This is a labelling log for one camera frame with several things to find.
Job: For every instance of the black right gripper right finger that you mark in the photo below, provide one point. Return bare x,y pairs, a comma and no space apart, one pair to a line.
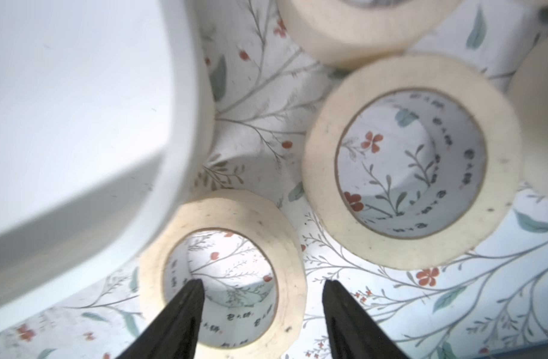
351,331

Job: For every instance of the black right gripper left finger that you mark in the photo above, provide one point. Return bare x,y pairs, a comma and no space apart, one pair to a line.
174,332

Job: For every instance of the masking tape roll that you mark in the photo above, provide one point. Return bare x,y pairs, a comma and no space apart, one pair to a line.
412,161
249,260
349,34
528,92

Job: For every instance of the white plastic storage box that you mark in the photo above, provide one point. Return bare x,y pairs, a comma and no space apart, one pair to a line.
106,111

